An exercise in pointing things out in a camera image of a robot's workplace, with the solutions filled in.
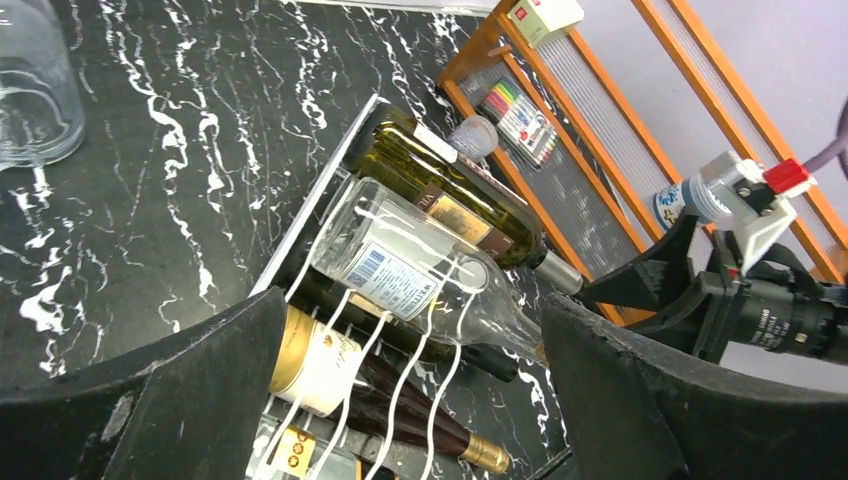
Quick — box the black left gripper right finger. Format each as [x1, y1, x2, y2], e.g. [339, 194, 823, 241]
[540, 294, 847, 479]

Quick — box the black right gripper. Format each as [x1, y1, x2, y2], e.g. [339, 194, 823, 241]
[580, 207, 741, 363]

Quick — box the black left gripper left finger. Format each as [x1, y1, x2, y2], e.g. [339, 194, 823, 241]
[1, 287, 286, 479]

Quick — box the clear round glass bottle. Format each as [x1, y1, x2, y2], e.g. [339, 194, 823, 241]
[1, 1, 85, 170]

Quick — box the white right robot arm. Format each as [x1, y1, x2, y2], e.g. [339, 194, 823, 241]
[582, 207, 847, 365]

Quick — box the clear bottom glass bottle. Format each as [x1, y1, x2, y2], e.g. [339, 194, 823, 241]
[244, 414, 402, 480]

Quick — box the dark gold-capped wine bottle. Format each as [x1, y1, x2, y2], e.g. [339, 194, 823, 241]
[269, 306, 511, 474]

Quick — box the dark black-capped wine bottle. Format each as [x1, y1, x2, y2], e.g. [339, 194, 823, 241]
[291, 269, 518, 382]

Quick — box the clear labelled wine bottle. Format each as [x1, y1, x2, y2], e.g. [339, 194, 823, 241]
[310, 178, 547, 365]

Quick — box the green wine bottle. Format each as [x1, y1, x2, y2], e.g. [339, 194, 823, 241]
[343, 102, 584, 295]

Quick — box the orange wooden shelf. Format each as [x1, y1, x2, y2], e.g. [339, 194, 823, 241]
[435, 0, 848, 326]

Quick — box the coloured marker pen pack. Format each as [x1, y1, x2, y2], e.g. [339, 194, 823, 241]
[477, 77, 558, 169]

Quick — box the small clear plastic cup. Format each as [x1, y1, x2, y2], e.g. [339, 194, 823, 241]
[447, 115, 499, 162]

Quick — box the small white box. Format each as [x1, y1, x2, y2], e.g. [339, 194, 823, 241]
[507, 0, 585, 48]

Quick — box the white wire wine rack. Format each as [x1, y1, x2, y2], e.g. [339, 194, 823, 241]
[250, 94, 571, 479]

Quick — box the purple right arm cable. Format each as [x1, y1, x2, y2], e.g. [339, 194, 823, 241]
[804, 95, 848, 175]

